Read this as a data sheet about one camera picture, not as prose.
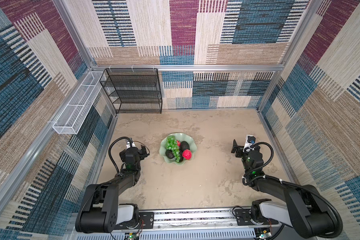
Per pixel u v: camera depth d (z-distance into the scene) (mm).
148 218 742
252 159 662
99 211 420
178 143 961
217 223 729
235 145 811
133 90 1114
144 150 853
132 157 700
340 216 380
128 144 763
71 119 699
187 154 871
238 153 796
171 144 896
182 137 987
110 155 686
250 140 730
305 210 426
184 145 940
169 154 893
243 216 735
